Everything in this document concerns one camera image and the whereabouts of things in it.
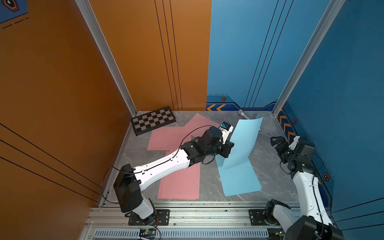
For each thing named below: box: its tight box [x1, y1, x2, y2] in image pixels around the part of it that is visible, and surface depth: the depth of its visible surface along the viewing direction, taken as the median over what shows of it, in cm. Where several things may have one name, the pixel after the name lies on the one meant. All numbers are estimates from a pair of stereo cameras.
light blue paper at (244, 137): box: [215, 117, 264, 169], surface depth 80 cm
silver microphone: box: [237, 109, 250, 120], surface depth 118 cm
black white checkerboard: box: [130, 106, 177, 136], surface depth 114 cm
